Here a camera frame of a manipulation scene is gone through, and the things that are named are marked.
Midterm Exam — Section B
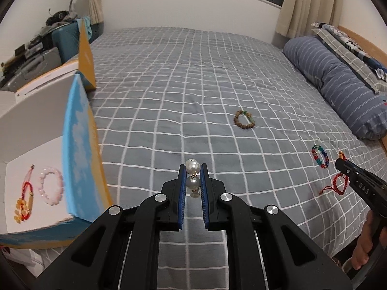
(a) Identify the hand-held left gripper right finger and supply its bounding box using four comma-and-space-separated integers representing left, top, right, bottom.
200, 163, 353, 290

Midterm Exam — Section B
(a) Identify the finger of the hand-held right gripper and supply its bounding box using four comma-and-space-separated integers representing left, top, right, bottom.
335, 159, 360, 185

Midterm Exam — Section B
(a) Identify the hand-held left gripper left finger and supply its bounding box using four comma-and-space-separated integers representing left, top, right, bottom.
36, 164, 186, 290

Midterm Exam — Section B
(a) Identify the small red cord bracelet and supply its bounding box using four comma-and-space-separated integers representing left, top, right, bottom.
320, 152, 349, 196

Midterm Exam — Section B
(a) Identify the pearl bead ornament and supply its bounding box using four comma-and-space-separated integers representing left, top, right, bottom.
185, 159, 201, 199

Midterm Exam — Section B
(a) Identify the blue and yellow cardboard box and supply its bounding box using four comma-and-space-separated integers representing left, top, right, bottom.
0, 21, 114, 250

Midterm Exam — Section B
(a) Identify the pink bead bracelet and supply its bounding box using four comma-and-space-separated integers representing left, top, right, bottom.
37, 166, 65, 207

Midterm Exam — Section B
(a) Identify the long red cord bracelet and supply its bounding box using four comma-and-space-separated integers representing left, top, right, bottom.
16, 164, 36, 220

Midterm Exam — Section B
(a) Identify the amber yellow bracelet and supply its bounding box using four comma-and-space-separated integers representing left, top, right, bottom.
13, 198, 28, 223

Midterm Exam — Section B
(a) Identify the person's right hand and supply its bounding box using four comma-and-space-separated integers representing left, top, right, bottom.
351, 210, 387, 271

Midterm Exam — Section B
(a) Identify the blue striped bolster pillow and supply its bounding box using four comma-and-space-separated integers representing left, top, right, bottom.
283, 36, 387, 141

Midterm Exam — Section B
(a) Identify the grey checked folded quilt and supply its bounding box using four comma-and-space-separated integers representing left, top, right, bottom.
310, 22, 387, 94

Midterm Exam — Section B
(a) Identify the wooden headboard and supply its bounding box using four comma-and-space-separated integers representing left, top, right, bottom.
337, 26, 387, 67

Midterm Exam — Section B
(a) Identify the beige curtain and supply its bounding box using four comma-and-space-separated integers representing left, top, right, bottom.
86, 0, 105, 25
275, 0, 343, 38

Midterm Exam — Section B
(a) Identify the teal suitcase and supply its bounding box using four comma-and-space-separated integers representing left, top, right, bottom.
51, 21, 102, 65

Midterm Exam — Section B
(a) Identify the teal cloth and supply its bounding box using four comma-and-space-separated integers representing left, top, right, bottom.
75, 16, 93, 37

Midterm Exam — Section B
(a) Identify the grey plastic case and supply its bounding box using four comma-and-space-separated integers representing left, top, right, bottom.
0, 47, 63, 92

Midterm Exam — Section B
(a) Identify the dark heap of clutter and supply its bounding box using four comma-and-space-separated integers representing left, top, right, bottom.
45, 10, 80, 27

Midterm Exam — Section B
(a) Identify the multicolour glass bead bracelet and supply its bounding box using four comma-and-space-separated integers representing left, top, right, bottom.
312, 145, 330, 169

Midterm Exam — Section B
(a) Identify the brown wooden bead bracelet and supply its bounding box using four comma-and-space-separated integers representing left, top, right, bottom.
234, 110, 256, 130

